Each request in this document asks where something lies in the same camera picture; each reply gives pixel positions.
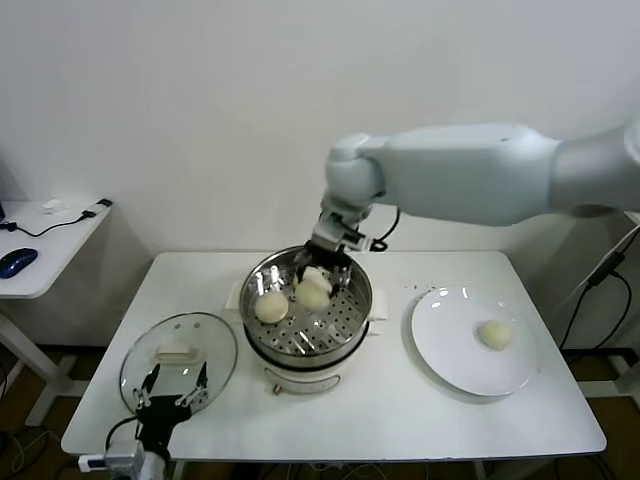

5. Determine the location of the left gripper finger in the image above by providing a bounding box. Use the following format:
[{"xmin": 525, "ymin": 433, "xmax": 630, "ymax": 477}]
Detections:
[
  {"xmin": 131, "ymin": 364, "xmax": 162, "ymax": 409},
  {"xmin": 174, "ymin": 361, "xmax": 209, "ymax": 408}
]

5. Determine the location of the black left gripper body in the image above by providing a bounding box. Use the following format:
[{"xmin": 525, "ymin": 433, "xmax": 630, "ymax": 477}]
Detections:
[{"xmin": 133, "ymin": 394, "xmax": 194, "ymax": 454}]

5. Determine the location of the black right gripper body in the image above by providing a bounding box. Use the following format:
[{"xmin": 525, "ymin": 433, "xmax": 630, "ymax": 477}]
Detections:
[{"xmin": 301, "ymin": 239, "xmax": 350, "ymax": 269}]

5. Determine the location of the round glass pot lid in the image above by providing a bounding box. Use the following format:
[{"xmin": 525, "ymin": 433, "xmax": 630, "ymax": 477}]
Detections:
[{"xmin": 118, "ymin": 312, "xmax": 238, "ymax": 416}]

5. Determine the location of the perforated steel steamer basket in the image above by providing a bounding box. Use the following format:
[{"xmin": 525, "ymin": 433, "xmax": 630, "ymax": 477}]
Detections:
[{"xmin": 224, "ymin": 244, "xmax": 390, "ymax": 362}]

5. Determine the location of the white round plate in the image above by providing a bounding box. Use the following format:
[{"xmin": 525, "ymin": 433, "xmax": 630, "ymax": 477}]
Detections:
[{"xmin": 409, "ymin": 285, "xmax": 537, "ymax": 397}]

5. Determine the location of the white side table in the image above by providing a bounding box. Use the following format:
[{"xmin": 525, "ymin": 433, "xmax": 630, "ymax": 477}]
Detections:
[{"xmin": 0, "ymin": 199, "xmax": 114, "ymax": 429}]

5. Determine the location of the blue computer mouse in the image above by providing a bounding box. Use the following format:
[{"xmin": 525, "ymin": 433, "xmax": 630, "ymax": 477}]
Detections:
[{"xmin": 0, "ymin": 248, "xmax": 39, "ymax": 280}]

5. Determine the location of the black inline power adapter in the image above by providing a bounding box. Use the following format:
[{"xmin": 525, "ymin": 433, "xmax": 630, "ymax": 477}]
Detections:
[{"xmin": 584, "ymin": 252, "xmax": 626, "ymax": 289}]

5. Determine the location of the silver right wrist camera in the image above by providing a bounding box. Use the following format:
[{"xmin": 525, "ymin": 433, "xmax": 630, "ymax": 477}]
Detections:
[{"xmin": 312, "ymin": 212, "xmax": 374, "ymax": 252}]

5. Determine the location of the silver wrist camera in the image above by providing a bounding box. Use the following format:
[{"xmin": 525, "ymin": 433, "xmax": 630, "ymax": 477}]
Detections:
[
  {"xmin": 77, "ymin": 439, "xmax": 147, "ymax": 474},
  {"xmin": 312, "ymin": 212, "xmax": 374, "ymax": 252}
]

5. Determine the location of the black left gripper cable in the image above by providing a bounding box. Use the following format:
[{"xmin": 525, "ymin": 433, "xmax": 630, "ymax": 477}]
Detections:
[{"xmin": 103, "ymin": 417, "xmax": 142, "ymax": 452}]

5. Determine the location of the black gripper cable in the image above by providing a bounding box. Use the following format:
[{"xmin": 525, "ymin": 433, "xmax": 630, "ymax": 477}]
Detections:
[
  {"xmin": 370, "ymin": 205, "xmax": 403, "ymax": 251},
  {"xmin": 103, "ymin": 417, "xmax": 142, "ymax": 452}
]

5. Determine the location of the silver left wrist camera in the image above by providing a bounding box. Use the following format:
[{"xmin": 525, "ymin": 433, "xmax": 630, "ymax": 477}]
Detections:
[{"xmin": 77, "ymin": 439, "xmax": 147, "ymax": 474}]

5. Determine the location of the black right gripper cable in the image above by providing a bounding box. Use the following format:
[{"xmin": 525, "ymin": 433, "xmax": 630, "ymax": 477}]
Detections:
[{"xmin": 370, "ymin": 205, "xmax": 403, "ymax": 251}]

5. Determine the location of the thin black desk cable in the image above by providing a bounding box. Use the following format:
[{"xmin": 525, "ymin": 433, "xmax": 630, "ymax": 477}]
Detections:
[{"xmin": 0, "ymin": 212, "xmax": 94, "ymax": 239}]

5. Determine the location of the black cable plug adapter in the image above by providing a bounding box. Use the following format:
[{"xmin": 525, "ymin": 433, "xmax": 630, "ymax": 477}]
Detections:
[{"xmin": 79, "ymin": 198, "xmax": 112, "ymax": 220}]

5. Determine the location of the white hanging cable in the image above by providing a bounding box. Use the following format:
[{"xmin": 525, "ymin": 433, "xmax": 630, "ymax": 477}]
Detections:
[{"xmin": 559, "ymin": 232, "xmax": 631, "ymax": 307}]

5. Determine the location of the black hanging power cable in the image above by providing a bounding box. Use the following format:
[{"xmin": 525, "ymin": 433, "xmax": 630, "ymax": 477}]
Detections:
[{"xmin": 557, "ymin": 272, "xmax": 631, "ymax": 351}]

